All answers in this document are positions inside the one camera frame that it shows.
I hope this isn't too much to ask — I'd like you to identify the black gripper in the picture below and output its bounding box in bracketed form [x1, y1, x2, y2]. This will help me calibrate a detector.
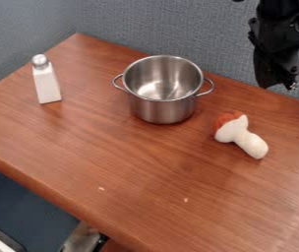
[248, 13, 299, 92]

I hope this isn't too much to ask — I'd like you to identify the red and white toy mushroom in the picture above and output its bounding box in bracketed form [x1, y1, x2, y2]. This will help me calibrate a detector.
[213, 111, 269, 159]

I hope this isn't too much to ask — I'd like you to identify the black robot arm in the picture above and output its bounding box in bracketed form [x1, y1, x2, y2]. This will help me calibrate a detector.
[249, 0, 299, 91]

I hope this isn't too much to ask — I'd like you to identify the white salt shaker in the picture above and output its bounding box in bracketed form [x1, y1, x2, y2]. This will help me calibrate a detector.
[32, 54, 62, 104]

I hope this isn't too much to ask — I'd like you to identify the metal table leg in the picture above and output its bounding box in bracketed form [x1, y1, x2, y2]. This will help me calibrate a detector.
[60, 221, 110, 252]

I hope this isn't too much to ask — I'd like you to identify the metal pot with handles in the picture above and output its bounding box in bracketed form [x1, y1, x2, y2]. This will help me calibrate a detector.
[113, 55, 216, 124]

